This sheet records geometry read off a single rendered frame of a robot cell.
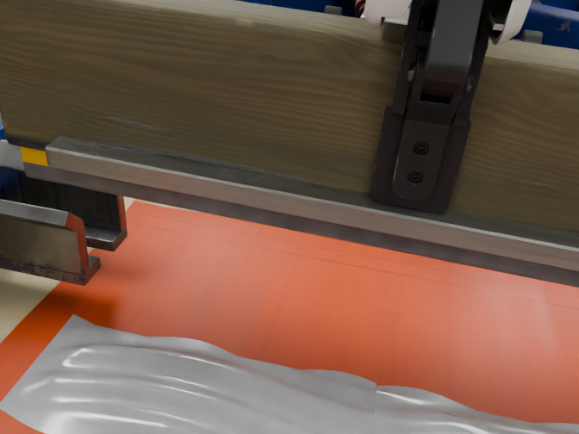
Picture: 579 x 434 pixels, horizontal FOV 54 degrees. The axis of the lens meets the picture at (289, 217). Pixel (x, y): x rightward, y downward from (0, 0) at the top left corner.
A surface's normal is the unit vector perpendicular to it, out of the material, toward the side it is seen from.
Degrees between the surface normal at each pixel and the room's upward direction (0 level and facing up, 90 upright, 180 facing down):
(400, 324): 0
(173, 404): 33
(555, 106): 90
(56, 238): 90
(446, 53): 61
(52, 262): 90
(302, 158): 90
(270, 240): 0
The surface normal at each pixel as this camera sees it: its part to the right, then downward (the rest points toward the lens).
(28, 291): 0.07, -0.84
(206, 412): -0.11, -0.46
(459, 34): -0.15, 0.04
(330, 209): -0.22, 0.50
